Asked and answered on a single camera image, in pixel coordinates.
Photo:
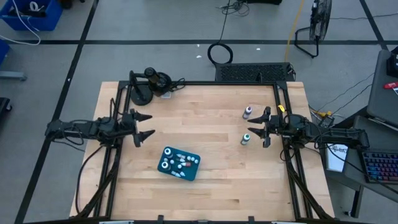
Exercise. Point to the small yellow-label dropper bottle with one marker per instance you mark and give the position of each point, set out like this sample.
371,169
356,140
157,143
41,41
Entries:
180,155

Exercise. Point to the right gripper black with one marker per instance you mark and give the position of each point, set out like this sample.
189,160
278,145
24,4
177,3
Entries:
276,126

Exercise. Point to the blue plastic crate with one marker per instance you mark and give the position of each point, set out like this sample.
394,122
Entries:
49,18
3,51

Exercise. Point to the black floor fan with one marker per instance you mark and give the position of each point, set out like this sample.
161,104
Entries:
320,18

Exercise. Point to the red hand tool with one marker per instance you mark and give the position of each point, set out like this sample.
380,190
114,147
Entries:
390,85

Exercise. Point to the small purple-label dropper bottle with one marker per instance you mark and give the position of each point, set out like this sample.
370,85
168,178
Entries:
175,173

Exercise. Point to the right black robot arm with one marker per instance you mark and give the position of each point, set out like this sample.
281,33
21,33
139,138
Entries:
335,135

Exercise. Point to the black mesh computer case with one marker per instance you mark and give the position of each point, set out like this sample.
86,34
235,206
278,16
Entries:
248,72

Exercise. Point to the black desk device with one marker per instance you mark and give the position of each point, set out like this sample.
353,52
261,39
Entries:
393,63

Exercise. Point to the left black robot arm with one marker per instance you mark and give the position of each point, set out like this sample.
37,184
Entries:
77,128

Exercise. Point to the black power box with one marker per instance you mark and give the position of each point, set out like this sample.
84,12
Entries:
328,122

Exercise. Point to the large green-capped colouring bottle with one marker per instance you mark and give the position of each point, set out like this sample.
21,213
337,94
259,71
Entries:
245,139

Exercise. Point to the black aluminium table frame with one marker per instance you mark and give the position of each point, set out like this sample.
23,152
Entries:
217,83

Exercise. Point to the grey metal bar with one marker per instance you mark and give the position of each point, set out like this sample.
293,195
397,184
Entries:
12,75

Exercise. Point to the teal plastic bin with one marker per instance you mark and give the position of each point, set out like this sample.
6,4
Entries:
190,171

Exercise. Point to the black camera on round stand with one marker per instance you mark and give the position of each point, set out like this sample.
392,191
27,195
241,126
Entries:
141,96

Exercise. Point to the backlit computer keyboard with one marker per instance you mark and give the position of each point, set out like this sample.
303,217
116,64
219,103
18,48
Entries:
381,166

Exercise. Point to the large purple-capped colouring bottle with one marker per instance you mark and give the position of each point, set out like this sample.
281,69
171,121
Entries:
247,112

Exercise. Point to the yellow tag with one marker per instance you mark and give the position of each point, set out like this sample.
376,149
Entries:
281,108

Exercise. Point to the grey desk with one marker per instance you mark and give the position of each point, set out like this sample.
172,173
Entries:
382,99
384,140

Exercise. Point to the large blue-capped colouring bottle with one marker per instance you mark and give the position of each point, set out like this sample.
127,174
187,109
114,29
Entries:
164,165

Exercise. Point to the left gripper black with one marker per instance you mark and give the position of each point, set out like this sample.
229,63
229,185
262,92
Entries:
127,126

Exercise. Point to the large black-capped colouring bottle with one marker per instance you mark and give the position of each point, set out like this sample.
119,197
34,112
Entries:
168,152

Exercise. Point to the white printed paper sheet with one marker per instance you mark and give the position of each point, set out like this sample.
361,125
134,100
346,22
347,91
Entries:
335,161

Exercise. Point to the white paper card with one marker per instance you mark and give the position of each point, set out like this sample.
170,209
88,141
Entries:
167,95

